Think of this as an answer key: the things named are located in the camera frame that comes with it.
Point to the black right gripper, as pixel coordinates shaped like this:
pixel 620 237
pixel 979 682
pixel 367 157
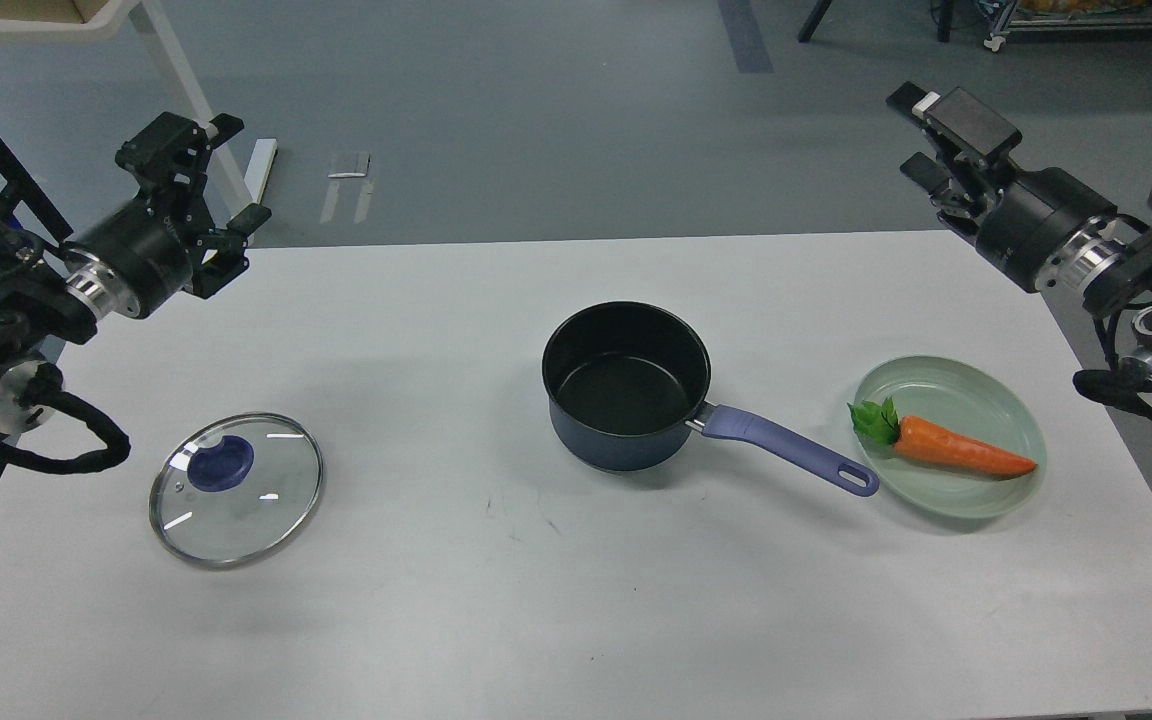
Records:
pixel 1039 210

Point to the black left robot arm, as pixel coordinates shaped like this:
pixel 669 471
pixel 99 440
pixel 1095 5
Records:
pixel 44 427

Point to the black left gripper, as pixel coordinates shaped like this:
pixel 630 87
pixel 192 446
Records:
pixel 162 241

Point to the black furniture legs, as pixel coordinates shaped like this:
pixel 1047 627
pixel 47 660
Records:
pixel 889 20

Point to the pale green plate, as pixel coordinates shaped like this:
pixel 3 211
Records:
pixel 968 402

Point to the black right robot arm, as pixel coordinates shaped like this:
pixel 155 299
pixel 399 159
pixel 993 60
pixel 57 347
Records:
pixel 1107 266

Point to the blue saucepan purple handle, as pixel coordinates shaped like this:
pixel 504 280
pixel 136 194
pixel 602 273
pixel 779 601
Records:
pixel 627 385

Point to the metal wheeled cart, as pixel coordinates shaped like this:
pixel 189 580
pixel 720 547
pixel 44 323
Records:
pixel 1005 19

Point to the orange toy carrot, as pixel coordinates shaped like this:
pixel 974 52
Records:
pixel 918 439

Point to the white desk with legs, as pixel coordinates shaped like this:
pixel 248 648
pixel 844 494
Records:
pixel 75 77

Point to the glass pot lid blue knob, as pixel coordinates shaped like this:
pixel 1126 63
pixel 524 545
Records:
pixel 236 490

